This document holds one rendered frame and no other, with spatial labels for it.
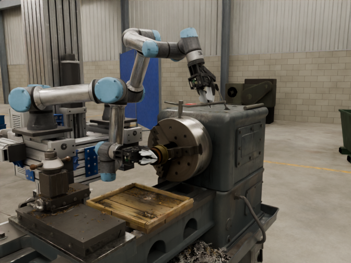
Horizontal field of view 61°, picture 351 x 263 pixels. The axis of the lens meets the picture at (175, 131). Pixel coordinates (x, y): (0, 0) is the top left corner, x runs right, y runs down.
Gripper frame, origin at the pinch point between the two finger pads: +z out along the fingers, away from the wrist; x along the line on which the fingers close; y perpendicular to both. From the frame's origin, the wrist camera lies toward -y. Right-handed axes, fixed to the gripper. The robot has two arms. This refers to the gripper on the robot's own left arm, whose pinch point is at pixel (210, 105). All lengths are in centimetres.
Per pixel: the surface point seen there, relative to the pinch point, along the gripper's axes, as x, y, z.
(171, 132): -21.6, 5.9, 6.7
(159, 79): -319, -379, -129
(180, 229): -20, 19, 49
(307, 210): -43, -218, 123
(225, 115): -0.9, -13.1, 5.7
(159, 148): -21.1, 17.6, 12.9
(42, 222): -30, 71, 25
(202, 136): -8.9, 0.0, 12.7
